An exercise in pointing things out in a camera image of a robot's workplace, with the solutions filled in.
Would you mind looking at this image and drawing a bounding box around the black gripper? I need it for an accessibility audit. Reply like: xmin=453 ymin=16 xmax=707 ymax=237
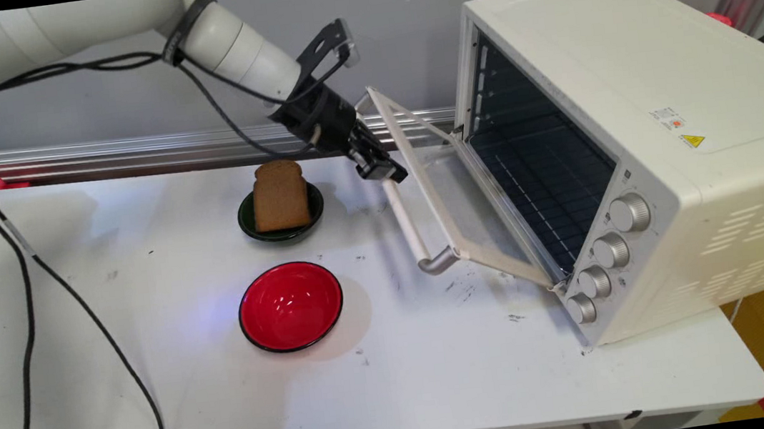
xmin=265 ymin=73 xmax=411 ymax=198

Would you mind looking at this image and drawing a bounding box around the oven door with handle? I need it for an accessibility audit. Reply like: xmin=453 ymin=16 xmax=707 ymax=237
xmin=352 ymin=65 xmax=568 ymax=310

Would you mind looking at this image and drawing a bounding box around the brown bread slice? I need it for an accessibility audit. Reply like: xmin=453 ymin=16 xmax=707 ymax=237
xmin=247 ymin=156 xmax=315 ymax=235

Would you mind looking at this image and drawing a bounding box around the dark green bowl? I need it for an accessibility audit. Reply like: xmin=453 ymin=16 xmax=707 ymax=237
xmin=234 ymin=179 xmax=329 ymax=249

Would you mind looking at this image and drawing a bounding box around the red bowl black rim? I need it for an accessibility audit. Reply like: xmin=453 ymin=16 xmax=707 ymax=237
xmin=234 ymin=256 xmax=350 ymax=358

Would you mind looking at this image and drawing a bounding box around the smallest silver oven knob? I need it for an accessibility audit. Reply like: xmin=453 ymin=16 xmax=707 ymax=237
xmin=565 ymin=291 xmax=600 ymax=327

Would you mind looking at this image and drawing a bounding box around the largest silver oven knob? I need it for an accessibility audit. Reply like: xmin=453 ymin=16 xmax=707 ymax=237
xmin=607 ymin=190 xmax=654 ymax=236

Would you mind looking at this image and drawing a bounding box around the white toaster oven body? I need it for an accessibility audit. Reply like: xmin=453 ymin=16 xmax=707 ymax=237
xmin=440 ymin=0 xmax=764 ymax=360

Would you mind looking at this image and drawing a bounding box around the white label sticker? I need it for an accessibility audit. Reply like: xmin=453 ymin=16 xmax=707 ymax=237
xmin=649 ymin=105 xmax=688 ymax=132

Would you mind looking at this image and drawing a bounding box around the small red object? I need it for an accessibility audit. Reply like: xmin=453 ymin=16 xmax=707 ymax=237
xmin=706 ymin=9 xmax=735 ymax=33

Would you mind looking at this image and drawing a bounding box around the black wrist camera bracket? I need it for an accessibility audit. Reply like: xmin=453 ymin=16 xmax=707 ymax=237
xmin=291 ymin=17 xmax=364 ymax=104

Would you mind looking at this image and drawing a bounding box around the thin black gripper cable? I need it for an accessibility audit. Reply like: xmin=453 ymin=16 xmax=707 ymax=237
xmin=173 ymin=39 xmax=327 ymax=170

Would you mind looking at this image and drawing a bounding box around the wire oven rack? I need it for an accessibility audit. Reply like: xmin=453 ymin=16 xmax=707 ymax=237
xmin=468 ymin=102 xmax=630 ymax=284

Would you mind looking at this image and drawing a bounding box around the aluminium rail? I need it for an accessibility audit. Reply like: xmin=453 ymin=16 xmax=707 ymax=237
xmin=0 ymin=96 xmax=461 ymax=196

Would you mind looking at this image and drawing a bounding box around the black cable with metal plug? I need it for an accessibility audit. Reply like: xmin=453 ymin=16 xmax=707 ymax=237
xmin=0 ymin=49 xmax=207 ymax=429

